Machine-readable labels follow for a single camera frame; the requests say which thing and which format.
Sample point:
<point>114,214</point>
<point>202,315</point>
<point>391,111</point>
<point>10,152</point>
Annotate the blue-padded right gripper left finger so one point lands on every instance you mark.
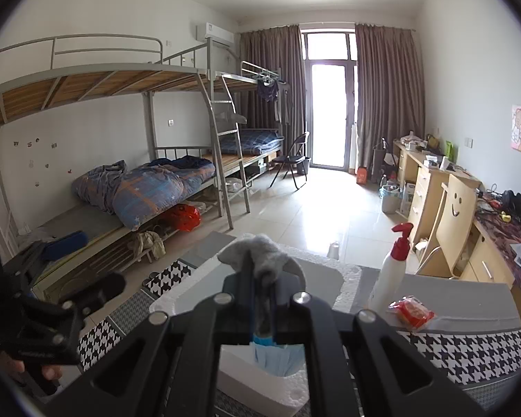
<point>198,336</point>

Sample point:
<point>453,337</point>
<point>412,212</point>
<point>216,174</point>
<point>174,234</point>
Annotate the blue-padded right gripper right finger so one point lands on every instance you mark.
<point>330,338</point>

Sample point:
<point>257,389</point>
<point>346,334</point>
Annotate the blue face mask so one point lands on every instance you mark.
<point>278,360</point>

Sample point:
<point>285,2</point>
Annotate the grey sock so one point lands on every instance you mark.
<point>266,262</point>

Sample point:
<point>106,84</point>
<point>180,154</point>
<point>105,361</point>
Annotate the person's left hand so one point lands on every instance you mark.
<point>15,368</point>

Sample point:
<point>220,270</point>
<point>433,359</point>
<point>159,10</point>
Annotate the red plastic bag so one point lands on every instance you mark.
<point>182,217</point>

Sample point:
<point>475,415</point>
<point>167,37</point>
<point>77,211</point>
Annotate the red snack packet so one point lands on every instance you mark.
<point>411,312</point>

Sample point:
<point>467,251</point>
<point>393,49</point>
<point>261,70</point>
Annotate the white spray bottle red top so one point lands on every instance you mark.
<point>392,271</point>

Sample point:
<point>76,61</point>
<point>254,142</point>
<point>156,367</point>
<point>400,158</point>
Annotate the blue plaid duvet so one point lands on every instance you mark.
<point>139,195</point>

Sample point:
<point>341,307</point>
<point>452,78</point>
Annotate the houndstooth table cloth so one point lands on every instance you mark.
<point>475,336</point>

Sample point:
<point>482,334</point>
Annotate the black folding chair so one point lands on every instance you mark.
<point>295,161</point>

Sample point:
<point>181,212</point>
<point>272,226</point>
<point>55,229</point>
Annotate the metal bunk bed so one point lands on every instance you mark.
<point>75,101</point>

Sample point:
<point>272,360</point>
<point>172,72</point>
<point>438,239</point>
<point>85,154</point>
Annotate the wooden smiley chair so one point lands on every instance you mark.
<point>450,231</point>

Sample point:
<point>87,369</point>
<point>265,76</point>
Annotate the wooden desk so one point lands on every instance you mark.
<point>487,257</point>

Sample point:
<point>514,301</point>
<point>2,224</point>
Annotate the left brown curtain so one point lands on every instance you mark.
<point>278,100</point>

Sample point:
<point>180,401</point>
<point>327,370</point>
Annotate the brown curtain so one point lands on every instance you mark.
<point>278,100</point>
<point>390,88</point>

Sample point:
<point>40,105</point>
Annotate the right brown curtain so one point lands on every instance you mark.
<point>390,88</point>

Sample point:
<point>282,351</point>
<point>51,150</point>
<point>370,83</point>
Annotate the white air conditioner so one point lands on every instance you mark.
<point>219,35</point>

